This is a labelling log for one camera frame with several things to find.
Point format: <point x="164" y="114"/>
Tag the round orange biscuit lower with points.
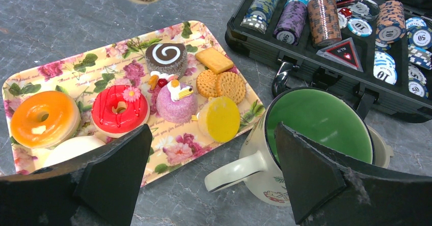
<point x="205" y="84"/>

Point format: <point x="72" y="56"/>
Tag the white glazed donut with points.
<point x="71" y="148"/>

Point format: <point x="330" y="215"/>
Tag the round orange biscuit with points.
<point x="231" y="85"/>
<point x="205" y="84"/>

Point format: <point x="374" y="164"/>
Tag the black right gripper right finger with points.
<point x="326" y="187"/>

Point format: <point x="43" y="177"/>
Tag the chocolate swirl cake roll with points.
<point x="169" y="58"/>

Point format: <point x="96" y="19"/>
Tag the orange glazed donut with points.
<point x="45" y="119"/>

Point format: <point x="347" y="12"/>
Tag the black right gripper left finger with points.
<point x="99" y="187"/>

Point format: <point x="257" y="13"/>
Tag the small beige cup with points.
<point x="383" y="151"/>

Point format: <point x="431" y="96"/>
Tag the floral rectangular tray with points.
<point x="84" y="75"/>

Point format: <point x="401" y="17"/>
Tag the black poker chip case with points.
<point x="353" y="48"/>

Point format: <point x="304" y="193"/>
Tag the red glazed donut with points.
<point x="119" y="109"/>

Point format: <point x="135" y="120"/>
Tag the square yellow biscuit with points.
<point x="214" y="60"/>

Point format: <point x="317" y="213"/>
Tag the green-inside floral mug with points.
<point x="316" y="114"/>

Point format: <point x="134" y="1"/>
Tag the pink cupcake with topping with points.
<point x="175" y="102"/>

